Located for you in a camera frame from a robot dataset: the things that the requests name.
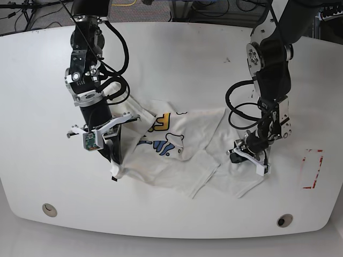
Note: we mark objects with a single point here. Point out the left table cable grommet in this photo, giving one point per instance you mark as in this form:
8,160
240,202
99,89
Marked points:
49,210

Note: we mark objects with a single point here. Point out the white power strip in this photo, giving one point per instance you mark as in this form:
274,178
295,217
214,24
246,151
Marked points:
330,12

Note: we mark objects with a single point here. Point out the red tape rectangle marking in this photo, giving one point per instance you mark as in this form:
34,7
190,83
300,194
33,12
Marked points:
310,168

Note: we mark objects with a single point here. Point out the white printed T-shirt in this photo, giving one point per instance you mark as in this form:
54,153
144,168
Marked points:
181,150

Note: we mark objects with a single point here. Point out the black tripod stand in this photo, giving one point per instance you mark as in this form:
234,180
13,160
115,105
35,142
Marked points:
28,10

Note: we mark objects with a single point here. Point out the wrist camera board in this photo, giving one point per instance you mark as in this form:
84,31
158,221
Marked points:
262,169
89,142

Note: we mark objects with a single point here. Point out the table cable grommet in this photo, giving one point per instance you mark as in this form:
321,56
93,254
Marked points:
284,220
49,210

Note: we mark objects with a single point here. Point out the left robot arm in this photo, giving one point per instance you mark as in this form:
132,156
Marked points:
268,54

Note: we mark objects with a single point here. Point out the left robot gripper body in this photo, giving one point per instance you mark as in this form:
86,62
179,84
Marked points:
253,148

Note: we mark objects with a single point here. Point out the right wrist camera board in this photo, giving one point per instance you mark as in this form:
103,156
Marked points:
89,142

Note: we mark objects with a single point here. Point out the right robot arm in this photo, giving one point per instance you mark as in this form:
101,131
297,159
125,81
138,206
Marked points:
93,84

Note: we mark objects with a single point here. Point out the right table cable grommet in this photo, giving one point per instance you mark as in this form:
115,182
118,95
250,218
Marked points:
284,220

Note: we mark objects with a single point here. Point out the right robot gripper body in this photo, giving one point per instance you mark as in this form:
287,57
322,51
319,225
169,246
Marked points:
100,121

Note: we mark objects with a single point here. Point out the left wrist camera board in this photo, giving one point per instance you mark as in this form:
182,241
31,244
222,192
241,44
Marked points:
262,169

